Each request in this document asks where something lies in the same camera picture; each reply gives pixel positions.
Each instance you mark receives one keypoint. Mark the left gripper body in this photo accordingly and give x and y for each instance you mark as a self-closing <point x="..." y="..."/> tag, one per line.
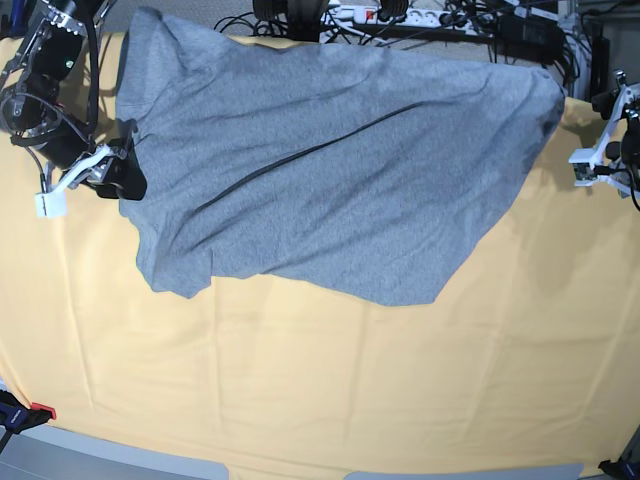
<point x="623" y="155"/>

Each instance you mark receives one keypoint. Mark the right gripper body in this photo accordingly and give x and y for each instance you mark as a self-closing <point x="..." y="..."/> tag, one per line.
<point x="63" y="146"/>

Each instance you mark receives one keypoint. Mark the grey t-shirt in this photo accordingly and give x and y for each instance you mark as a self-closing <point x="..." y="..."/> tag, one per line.
<point x="369" y="171"/>

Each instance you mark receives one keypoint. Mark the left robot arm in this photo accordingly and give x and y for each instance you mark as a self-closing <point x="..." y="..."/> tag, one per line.
<point x="630" y="113"/>

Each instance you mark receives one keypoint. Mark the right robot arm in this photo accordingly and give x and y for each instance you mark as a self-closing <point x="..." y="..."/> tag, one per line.
<point x="54" y="37"/>

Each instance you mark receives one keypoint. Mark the black power adapter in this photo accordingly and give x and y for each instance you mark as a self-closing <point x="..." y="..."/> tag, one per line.
<point x="530" y="33"/>

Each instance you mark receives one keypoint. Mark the white power strip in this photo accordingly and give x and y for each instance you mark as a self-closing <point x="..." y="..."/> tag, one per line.
<point x="415" y="22"/>

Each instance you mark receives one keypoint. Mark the yellow table cloth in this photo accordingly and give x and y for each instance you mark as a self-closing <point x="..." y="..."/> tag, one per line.
<point x="529" y="356"/>

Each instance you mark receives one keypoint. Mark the red and black clamp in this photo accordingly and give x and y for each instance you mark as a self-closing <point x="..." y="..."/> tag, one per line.
<point x="16" y="417"/>

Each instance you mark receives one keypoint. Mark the black clamp right corner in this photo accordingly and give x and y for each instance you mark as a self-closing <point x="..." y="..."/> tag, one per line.
<point x="620" y="469"/>

